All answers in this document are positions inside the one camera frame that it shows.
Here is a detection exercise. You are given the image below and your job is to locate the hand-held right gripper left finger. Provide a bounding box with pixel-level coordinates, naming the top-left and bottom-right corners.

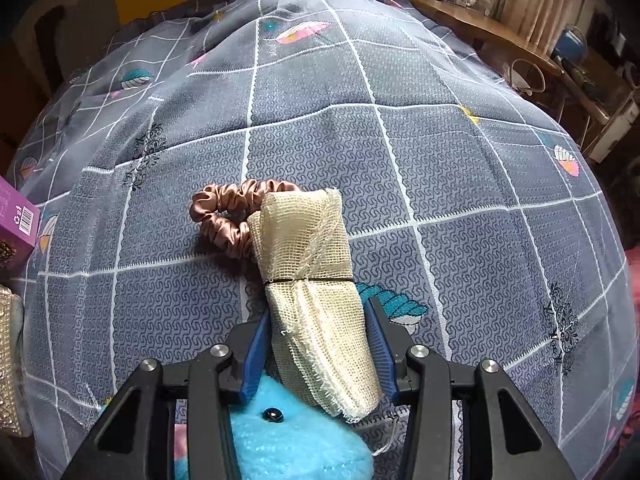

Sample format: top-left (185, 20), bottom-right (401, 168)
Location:
top-left (60, 312), bottom-right (273, 480)

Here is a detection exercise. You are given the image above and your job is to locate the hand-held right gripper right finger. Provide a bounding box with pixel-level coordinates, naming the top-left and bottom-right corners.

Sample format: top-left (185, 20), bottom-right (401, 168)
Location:
top-left (366, 296), bottom-right (568, 480)

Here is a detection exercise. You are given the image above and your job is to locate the blue pink plush toy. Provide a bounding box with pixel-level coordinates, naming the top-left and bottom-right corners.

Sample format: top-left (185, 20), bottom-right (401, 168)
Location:
top-left (97, 372), bottom-right (376, 480)

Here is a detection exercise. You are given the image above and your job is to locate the beige gauze cloth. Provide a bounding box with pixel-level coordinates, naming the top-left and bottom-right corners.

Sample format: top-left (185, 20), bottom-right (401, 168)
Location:
top-left (246, 186), bottom-right (383, 423)

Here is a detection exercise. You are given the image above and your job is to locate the pink satin scrunchie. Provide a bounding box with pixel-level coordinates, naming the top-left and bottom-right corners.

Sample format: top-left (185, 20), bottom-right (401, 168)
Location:
top-left (189, 177), bottom-right (301, 260)

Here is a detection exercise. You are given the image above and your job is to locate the grey checked printed blanket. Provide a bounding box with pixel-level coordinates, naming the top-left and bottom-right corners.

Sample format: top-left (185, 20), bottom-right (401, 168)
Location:
top-left (0, 0), bottom-right (633, 480)

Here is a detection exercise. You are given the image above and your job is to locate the white gold glitter bag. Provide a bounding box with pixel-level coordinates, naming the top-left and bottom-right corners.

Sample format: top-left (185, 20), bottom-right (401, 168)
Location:
top-left (0, 240), bottom-right (26, 436)

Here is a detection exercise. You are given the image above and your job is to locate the purple cardboard box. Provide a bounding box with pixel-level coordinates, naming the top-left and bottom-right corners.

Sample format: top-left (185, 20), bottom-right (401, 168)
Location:
top-left (0, 175), bottom-right (42, 261)

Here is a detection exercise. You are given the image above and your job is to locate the white box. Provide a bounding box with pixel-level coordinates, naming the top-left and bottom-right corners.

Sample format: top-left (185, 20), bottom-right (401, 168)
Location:
top-left (590, 95), bottom-right (640, 162)

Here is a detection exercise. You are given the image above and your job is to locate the wooden desk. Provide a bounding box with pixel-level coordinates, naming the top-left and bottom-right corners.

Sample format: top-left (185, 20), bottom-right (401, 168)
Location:
top-left (400, 0), bottom-right (566, 78)

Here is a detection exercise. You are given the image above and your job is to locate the small blue fan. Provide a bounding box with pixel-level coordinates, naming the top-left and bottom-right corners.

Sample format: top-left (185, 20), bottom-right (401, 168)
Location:
top-left (550, 27), bottom-right (586, 63)

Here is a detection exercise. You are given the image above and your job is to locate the patterned curtain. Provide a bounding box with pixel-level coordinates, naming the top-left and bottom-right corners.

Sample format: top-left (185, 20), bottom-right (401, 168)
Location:
top-left (500, 0), bottom-right (571, 56)

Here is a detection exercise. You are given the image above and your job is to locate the white bag handle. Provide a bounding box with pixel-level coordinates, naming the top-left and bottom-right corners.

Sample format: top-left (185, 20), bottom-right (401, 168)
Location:
top-left (510, 57), bottom-right (546, 98)

